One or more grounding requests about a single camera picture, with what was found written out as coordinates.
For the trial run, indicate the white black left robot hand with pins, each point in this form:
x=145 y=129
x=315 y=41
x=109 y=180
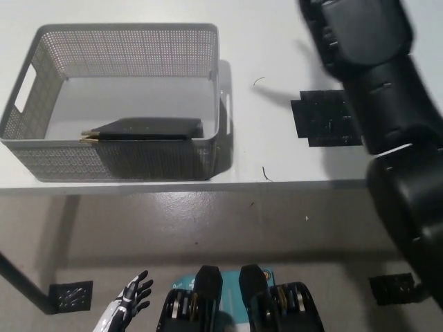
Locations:
x=124 y=304

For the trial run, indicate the grey perforated plastic basket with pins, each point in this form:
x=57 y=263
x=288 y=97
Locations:
x=138 y=162

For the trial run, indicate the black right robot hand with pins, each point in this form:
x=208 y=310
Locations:
x=363 y=31

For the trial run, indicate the black metal table leg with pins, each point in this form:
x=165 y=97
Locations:
x=20 y=280

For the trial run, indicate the black hardcover notebook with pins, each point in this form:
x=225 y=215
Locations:
x=149 y=129

